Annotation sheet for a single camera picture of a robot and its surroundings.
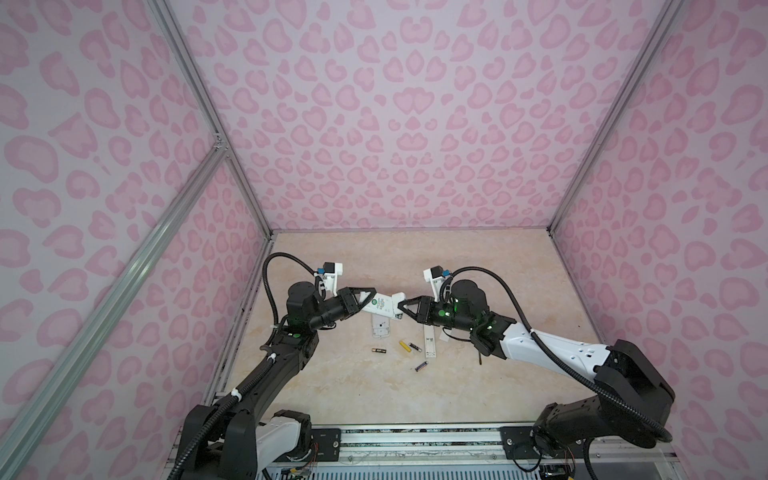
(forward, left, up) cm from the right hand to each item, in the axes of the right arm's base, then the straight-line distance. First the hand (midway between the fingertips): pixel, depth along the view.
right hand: (401, 306), depth 75 cm
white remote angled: (+4, +7, -20) cm, 21 cm away
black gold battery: (-3, +6, -20) cm, 21 cm away
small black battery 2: (-2, -4, -20) cm, 21 cm away
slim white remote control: (-1, -9, -19) cm, 21 cm away
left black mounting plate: (-27, +18, -20) cm, 38 cm away
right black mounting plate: (-26, -29, -21) cm, 44 cm away
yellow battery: (-1, -1, -21) cm, 21 cm away
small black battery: (-7, -6, -21) cm, 23 cm away
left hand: (+3, +6, +2) cm, 7 cm away
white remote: (+1, +4, -1) cm, 4 cm away
